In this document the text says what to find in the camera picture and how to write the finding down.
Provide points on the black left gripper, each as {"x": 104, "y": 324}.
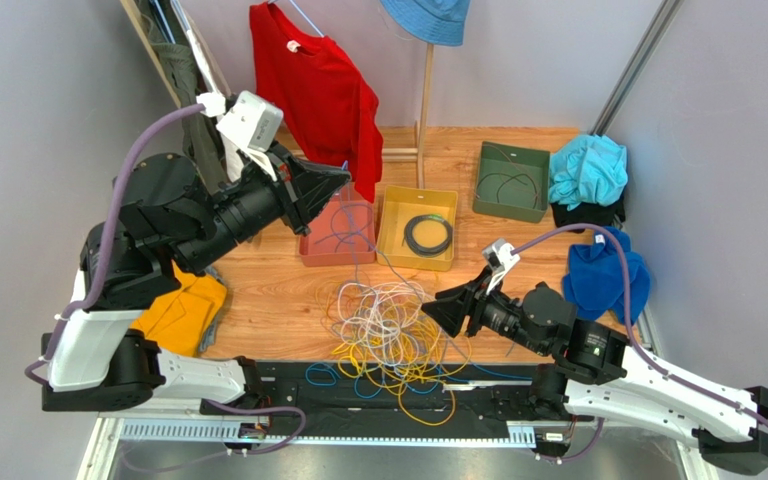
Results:
{"x": 305, "y": 186}

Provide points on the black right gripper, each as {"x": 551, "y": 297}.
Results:
{"x": 476, "y": 309}

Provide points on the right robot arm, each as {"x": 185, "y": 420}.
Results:
{"x": 594, "y": 371}

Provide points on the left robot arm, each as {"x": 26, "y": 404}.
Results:
{"x": 169, "y": 222}

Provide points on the red plastic bin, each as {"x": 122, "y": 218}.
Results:
{"x": 342, "y": 234}

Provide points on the red shirt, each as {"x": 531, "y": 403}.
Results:
{"x": 327, "y": 105}

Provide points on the wooden clothes rack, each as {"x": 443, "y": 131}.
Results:
{"x": 413, "y": 155}

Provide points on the yellow plastic bin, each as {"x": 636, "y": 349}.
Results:
{"x": 416, "y": 229}

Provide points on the olive green garment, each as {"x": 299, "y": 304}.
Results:
{"x": 176, "y": 58}

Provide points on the green plastic bin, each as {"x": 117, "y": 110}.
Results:
{"x": 512, "y": 182}

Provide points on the blue cloth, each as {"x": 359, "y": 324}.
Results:
{"x": 594, "y": 282}

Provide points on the white garment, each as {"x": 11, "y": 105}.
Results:
{"x": 217, "y": 90}

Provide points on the black cloth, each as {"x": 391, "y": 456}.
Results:
{"x": 613, "y": 215}

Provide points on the cyan cloth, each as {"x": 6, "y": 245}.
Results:
{"x": 589, "y": 169}

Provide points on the grey denim cloth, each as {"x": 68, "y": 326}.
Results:
{"x": 208, "y": 337}

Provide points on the orange yellow cloth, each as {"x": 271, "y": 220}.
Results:
{"x": 177, "y": 320}

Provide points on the blue bucket hat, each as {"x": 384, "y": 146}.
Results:
{"x": 437, "y": 22}

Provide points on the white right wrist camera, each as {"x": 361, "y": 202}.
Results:
{"x": 501, "y": 259}

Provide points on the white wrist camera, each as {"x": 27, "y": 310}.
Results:
{"x": 247, "y": 128}
{"x": 501, "y": 259}

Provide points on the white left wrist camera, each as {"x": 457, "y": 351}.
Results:
{"x": 247, "y": 128}

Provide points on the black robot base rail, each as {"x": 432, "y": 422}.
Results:
{"x": 483, "y": 406}

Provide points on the aluminium frame post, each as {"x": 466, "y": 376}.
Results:
{"x": 647, "y": 45}

